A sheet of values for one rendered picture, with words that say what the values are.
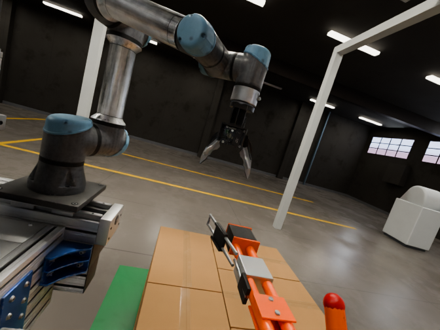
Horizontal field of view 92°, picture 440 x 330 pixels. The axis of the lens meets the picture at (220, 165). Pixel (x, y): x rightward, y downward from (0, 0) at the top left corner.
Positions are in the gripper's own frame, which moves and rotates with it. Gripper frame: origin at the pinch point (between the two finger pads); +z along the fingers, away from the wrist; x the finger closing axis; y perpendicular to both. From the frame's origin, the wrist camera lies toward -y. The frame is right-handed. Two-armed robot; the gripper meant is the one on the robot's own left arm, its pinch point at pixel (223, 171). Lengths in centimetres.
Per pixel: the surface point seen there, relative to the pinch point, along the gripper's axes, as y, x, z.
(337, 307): 39.8, 20.9, 4.2
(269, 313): 31.1, 17.0, 14.7
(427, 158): -910, 679, -149
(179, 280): -38, -10, 70
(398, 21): -223, 119, -189
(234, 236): 10.4, 8.6, 13.7
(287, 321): 31.1, 19.9, 14.8
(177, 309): -21, -4, 70
